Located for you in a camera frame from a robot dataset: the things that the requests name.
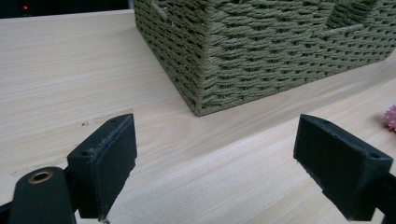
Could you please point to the pink spiky ball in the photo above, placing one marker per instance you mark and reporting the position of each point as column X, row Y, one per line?
column 390, row 118

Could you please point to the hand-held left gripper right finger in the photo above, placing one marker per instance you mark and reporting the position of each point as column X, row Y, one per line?
column 339, row 165

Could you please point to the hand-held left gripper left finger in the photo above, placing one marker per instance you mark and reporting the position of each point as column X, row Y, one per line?
column 102, row 165

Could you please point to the dark device with red light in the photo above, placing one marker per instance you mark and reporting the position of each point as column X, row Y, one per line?
column 62, row 6

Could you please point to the green woven basket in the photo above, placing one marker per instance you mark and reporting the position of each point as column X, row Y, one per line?
column 264, row 49

